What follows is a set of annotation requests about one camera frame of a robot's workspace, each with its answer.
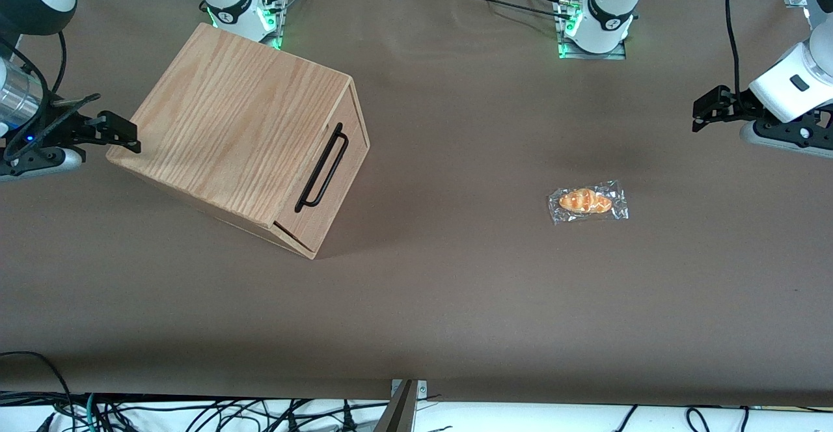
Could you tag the bread in clear wrapper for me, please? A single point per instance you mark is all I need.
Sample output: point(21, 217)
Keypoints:
point(586, 201)

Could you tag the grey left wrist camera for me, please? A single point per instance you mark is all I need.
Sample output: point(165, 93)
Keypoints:
point(781, 138)

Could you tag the brown table cloth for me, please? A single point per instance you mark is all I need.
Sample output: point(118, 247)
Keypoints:
point(455, 302)

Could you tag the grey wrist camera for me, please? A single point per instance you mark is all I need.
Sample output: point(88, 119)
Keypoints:
point(781, 138)
point(45, 161)

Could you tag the wooden drawer cabinet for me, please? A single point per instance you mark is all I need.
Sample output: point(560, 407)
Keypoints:
point(228, 113)

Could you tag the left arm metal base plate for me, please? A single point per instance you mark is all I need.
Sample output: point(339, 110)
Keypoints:
point(621, 48)

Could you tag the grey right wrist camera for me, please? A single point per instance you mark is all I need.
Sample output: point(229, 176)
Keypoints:
point(45, 161)

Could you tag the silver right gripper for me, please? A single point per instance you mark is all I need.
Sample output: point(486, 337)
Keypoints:
point(57, 127)

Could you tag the metal bracket at table edge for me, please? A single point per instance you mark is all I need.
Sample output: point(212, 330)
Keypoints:
point(400, 409)

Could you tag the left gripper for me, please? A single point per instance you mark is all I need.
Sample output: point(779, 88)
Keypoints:
point(734, 103)

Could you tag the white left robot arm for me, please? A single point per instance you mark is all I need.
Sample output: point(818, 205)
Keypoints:
point(612, 2)

